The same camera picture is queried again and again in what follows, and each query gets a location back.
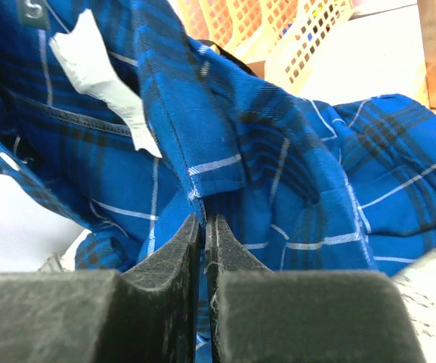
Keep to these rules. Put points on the black garment in basket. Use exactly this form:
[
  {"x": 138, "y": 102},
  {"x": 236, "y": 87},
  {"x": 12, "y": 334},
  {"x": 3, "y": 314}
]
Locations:
[{"x": 232, "y": 56}]

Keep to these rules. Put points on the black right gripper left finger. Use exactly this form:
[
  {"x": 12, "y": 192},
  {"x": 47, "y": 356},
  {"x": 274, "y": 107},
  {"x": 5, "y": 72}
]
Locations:
[{"x": 147, "y": 314}]

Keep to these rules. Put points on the pink plastic file organizer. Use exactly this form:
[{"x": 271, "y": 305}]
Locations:
[{"x": 280, "y": 40}]

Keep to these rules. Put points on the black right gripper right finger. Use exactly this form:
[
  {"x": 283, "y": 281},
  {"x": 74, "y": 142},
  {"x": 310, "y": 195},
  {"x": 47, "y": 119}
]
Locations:
[{"x": 259, "y": 315}]

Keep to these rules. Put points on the blue plaid shirt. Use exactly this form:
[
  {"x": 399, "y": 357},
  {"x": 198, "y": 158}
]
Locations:
[{"x": 113, "y": 117}]

